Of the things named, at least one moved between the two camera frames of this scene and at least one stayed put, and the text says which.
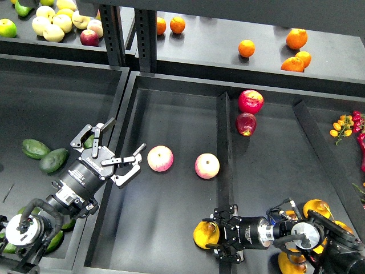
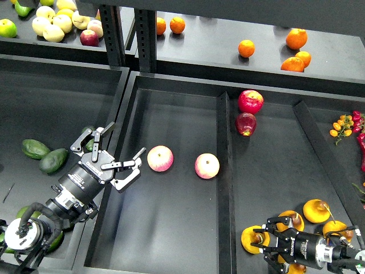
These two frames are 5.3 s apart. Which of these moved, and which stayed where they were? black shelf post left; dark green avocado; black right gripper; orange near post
Moved: black right gripper
Stayed: orange near post; dark green avocado; black shelf post left
